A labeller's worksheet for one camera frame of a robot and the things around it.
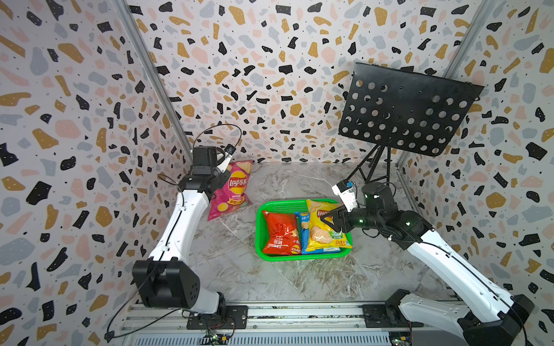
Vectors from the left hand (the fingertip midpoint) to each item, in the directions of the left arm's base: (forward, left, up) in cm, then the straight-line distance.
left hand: (215, 166), depth 80 cm
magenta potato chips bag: (-7, -6, -10) cm, 13 cm away
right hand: (-21, -39, -3) cm, 44 cm away
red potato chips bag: (-17, -25, -23) cm, 38 cm away
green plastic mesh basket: (-6, -27, -18) cm, 33 cm away
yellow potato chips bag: (-20, -39, -16) cm, 47 cm away
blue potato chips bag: (-11, -34, -23) cm, 42 cm away
